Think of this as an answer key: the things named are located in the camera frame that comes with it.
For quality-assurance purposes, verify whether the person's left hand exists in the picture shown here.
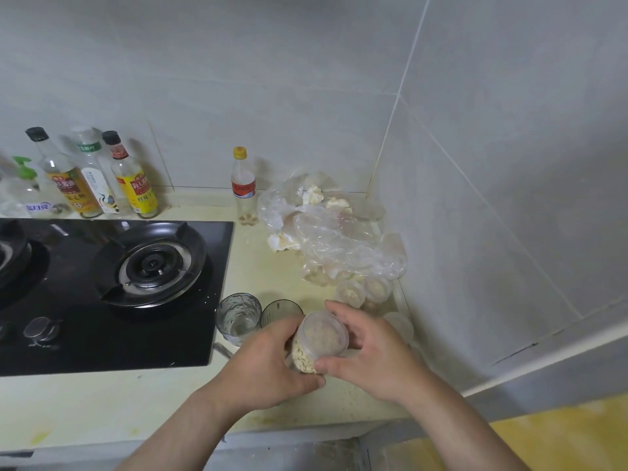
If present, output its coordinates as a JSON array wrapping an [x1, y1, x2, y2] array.
[[200, 312, 326, 423]]

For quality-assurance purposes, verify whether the person's right hand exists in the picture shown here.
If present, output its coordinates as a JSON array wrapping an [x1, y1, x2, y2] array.
[[313, 299, 444, 409]]

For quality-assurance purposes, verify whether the clear textured drinking glass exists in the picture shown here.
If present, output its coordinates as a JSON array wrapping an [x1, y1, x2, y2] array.
[[215, 292, 263, 347]]

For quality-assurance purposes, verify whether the dark tinted drinking glass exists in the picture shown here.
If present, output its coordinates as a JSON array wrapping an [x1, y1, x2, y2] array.
[[260, 298, 305, 332]]

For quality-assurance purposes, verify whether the clear plastic bag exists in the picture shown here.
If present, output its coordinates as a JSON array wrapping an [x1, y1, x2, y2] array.
[[256, 171, 409, 285]]

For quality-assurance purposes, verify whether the black round stove burner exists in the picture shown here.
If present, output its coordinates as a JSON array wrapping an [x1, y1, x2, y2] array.
[[93, 221, 208, 309], [0, 220, 50, 309]]

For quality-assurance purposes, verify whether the yellow cap red label bottle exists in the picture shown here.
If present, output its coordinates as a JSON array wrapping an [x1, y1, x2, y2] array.
[[230, 147, 259, 226]]

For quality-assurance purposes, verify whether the yellow label vinegar bottle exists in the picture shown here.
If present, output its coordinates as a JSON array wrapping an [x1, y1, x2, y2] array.
[[101, 130, 160, 219]]

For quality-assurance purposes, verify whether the black glass gas stove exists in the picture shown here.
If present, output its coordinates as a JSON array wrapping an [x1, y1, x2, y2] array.
[[0, 218, 236, 378]]

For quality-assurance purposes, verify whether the white cap green band bottle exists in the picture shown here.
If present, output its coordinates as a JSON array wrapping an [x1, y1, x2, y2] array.
[[68, 124, 132, 217]]

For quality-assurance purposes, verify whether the black cap yellow label bottle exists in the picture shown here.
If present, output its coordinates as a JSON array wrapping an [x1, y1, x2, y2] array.
[[25, 126, 104, 219]]

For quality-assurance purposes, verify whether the green pump clear bottle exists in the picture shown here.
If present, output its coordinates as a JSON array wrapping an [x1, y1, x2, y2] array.
[[0, 156, 56, 219]]

